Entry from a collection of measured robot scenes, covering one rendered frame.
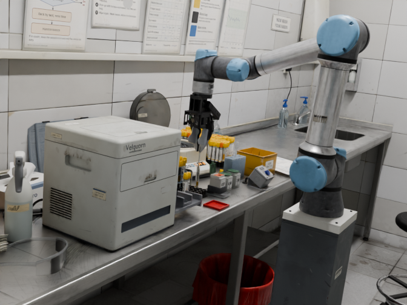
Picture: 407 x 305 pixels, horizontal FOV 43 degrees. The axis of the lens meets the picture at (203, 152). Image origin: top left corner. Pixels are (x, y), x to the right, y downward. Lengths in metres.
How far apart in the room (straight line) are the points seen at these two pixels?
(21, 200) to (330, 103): 0.91
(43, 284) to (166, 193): 0.47
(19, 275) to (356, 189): 3.34
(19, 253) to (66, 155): 0.28
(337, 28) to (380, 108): 2.63
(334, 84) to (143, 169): 0.61
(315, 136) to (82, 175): 0.70
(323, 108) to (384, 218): 2.76
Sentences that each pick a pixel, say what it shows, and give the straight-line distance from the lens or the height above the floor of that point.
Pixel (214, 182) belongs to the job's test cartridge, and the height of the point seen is 0.93.
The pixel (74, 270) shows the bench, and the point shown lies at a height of 0.87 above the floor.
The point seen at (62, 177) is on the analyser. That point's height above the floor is 1.04.
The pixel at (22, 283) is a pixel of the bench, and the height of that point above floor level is 0.88.
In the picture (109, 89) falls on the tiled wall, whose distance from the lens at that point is 2.20.
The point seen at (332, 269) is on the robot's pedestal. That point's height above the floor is 0.75.
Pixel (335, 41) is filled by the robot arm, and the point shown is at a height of 1.47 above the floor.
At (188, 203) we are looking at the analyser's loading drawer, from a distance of 1.67.
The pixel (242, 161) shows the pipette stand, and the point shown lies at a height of 0.96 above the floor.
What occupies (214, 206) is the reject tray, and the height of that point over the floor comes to 0.88.
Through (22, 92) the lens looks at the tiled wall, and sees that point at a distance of 1.90.
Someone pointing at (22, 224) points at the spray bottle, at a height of 0.93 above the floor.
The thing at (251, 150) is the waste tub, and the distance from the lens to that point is 2.35.
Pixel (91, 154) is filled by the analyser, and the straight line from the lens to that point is 1.36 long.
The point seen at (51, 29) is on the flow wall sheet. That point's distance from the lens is 1.95.
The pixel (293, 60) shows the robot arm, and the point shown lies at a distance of 1.77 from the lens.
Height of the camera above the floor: 1.45
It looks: 13 degrees down
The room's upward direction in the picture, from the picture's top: 6 degrees clockwise
